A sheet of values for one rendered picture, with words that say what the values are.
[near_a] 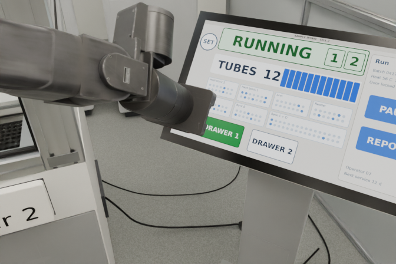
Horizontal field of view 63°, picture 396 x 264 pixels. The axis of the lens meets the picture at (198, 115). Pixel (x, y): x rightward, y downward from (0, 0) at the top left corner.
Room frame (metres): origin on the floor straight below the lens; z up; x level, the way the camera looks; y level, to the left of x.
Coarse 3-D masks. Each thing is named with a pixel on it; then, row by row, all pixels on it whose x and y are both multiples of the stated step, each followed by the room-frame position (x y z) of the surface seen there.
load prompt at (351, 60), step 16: (224, 32) 0.71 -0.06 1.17; (240, 32) 0.69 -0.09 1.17; (256, 32) 0.68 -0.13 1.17; (224, 48) 0.68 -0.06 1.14; (240, 48) 0.67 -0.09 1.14; (256, 48) 0.66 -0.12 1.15; (272, 48) 0.64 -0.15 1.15; (288, 48) 0.63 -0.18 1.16; (304, 48) 0.62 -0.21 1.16; (320, 48) 0.61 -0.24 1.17; (336, 48) 0.60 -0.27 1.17; (352, 48) 0.59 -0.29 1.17; (304, 64) 0.60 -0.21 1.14; (320, 64) 0.59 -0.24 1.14; (336, 64) 0.58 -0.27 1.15; (352, 64) 0.57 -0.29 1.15
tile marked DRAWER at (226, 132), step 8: (208, 120) 0.58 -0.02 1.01; (216, 120) 0.58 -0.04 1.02; (224, 120) 0.57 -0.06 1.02; (208, 128) 0.57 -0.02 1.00; (216, 128) 0.56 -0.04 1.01; (224, 128) 0.56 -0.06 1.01; (232, 128) 0.55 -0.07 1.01; (240, 128) 0.55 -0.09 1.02; (200, 136) 0.56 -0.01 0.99; (208, 136) 0.56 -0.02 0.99; (216, 136) 0.55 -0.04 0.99; (224, 136) 0.55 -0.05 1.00; (232, 136) 0.54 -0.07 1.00; (240, 136) 0.54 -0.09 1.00; (232, 144) 0.53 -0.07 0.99
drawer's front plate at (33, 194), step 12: (36, 180) 0.49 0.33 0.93; (0, 192) 0.46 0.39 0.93; (12, 192) 0.46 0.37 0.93; (24, 192) 0.47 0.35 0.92; (36, 192) 0.47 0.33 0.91; (0, 204) 0.45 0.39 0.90; (12, 204) 0.46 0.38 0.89; (24, 204) 0.46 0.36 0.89; (36, 204) 0.47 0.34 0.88; (48, 204) 0.48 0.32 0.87; (0, 216) 0.45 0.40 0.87; (12, 216) 0.45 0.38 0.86; (24, 216) 0.46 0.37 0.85; (36, 216) 0.47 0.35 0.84; (48, 216) 0.48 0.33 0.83; (0, 228) 0.44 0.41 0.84; (12, 228) 0.45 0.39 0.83; (24, 228) 0.46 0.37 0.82
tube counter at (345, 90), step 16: (272, 64) 0.62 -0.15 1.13; (272, 80) 0.60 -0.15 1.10; (288, 80) 0.59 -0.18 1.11; (304, 80) 0.58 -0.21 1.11; (320, 80) 0.57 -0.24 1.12; (336, 80) 0.56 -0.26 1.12; (352, 80) 0.55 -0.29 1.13; (320, 96) 0.55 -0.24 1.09; (336, 96) 0.54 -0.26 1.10; (352, 96) 0.53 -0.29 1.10
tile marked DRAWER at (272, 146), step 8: (256, 136) 0.53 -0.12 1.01; (264, 136) 0.52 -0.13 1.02; (272, 136) 0.52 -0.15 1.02; (280, 136) 0.52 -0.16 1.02; (248, 144) 0.52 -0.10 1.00; (256, 144) 0.52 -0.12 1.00; (264, 144) 0.51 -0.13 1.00; (272, 144) 0.51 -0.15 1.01; (280, 144) 0.50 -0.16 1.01; (288, 144) 0.50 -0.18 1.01; (296, 144) 0.50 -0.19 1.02; (256, 152) 0.51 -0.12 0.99; (264, 152) 0.50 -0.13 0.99; (272, 152) 0.50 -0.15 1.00; (280, 152) 0.49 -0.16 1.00; (288, 152) 0.49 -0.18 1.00; (280, 160) 0.48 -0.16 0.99; (288, 160) 0.48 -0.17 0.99
